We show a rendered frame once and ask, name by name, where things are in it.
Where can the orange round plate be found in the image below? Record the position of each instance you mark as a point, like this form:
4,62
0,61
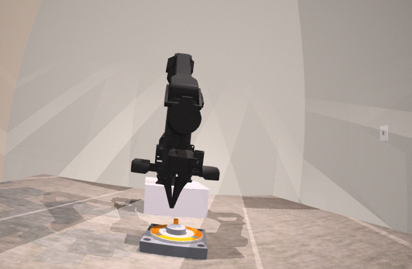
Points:
191,236

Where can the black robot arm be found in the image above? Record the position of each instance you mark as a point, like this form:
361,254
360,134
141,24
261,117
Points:
184,101

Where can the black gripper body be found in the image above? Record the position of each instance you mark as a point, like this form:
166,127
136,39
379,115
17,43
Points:
143,166

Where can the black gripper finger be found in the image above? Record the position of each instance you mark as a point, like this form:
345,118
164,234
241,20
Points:
178,186
167,186

